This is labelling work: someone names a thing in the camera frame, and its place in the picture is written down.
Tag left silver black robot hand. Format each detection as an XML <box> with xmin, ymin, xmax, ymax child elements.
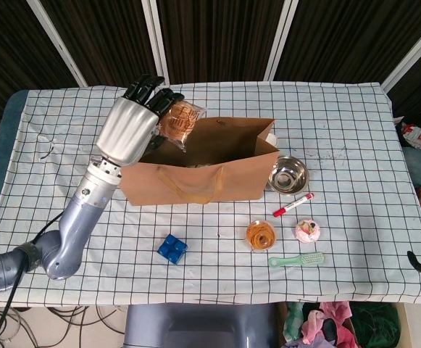
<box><xmin>96</xmin><ymin>74</ymin><xmax>186</xmax><ymax>167</ymax></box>

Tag round bread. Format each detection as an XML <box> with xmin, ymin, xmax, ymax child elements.
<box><xmin>158</xmin><ymin>100</ymin><xmax>207</xmax><ymax>152</ymax></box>

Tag pink cupcake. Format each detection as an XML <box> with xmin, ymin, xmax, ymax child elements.
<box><xmin>295</xmin><ymin>217</ymin><xmax>322</xmax><ymax>243</ymax></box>

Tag rubber bands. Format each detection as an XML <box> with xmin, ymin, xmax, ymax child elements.
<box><xmin>246</xmin><ymin>218</ymin><xmax>278</xmax><ymax>251</ymax></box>

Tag brown paper shopping bag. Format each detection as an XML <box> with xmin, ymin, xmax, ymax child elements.
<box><xmin>117</xmin><ymin>117</ymin><xmax>280</xmax><ymax>207</ymax></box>

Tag dark green garment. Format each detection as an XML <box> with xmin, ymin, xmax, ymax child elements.
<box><xmin>349</xmin><ymin>302</ymin><xmax>401</xmax><ymax>348</ymax></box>

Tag pink garment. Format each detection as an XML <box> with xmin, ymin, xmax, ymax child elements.
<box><xmin>301</xmin><ymin>301</ymin><xmax>358</xmax><ymax>348</ymax></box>

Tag dark folding partition screen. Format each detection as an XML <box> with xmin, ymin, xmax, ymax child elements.
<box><xmin>0</xmin><ymin>0</ymin><xmax>421</xmax><ymax>131</ymax></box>

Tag mint green scrubbing brush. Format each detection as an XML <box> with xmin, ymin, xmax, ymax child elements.
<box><xmin>267</xmin><ymin>252</ymin><xmax>325</xmax><ymax>270</ymax></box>

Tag blue four-stud building block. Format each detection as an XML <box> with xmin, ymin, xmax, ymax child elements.
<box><xmin>157</xmin><ymin>234</ymin><xmax>188</xmax><ymax>265</ymax></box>

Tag teal patterned cloth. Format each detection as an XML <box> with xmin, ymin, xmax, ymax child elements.
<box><xmin>282</xmin><ymin>302</ymin><xmax>305</xmax><ymax>341</ymax></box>

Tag red and white marker pen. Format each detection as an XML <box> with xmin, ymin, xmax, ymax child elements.
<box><xmin>272</xmin><ymin>192</ymin><xmax>315</xmax><ymax>218</ymax></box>

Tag stainless steel bowl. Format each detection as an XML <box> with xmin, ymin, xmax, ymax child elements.
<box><xmin>267</xmin><ymin>155</ymin><xmax>310</xmax><ymax>196</ymax></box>

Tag white black-checked tablecloth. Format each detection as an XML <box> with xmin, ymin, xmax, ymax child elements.
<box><xmin>0</xmin><ymin>81</ymin><xmax>421</xmax><ymax>309</ymax></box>

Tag grey robot torso base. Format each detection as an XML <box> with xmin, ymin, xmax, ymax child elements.
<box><xmin>122</xmin><ymin>303</ymin><xmax>280</xmax><ymax>348</ymax></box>

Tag black floor cable bundle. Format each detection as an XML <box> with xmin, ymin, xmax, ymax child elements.
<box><xmin>0</xmin><ymin>306</ymin><xmax>128</xmax><ymax>348</ymax></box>

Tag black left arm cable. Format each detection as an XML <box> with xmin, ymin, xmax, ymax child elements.
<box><xmin>0</xmin><ymin>212</ymin><xmax>67</xmax><ymax>348</ymax></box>

